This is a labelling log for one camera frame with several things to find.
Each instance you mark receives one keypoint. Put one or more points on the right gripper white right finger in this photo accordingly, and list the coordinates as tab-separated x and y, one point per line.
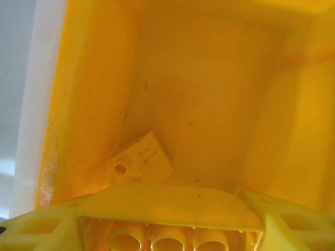
301	230

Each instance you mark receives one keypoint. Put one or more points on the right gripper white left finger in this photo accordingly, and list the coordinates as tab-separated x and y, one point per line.
39	230

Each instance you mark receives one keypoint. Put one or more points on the yellow lego brick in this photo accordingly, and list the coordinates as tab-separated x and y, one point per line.
170	204
146	159

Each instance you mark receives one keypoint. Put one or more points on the white plastic bin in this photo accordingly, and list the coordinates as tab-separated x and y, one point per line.
34	104

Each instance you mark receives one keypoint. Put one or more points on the yellow plastic bin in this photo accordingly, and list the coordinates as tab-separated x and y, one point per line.
209	78

